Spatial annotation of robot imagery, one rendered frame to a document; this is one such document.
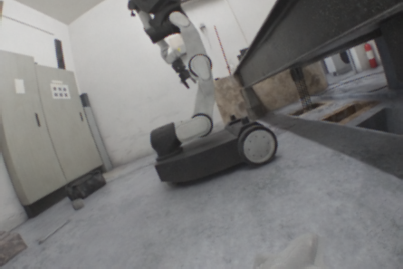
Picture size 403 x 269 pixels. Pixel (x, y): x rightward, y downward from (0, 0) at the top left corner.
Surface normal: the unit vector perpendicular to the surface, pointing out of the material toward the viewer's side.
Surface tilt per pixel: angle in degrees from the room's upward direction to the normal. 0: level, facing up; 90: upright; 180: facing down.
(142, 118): 90
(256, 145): 90
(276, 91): 90
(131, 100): 90
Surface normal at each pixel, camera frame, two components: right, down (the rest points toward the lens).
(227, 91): -0.07, 0.07
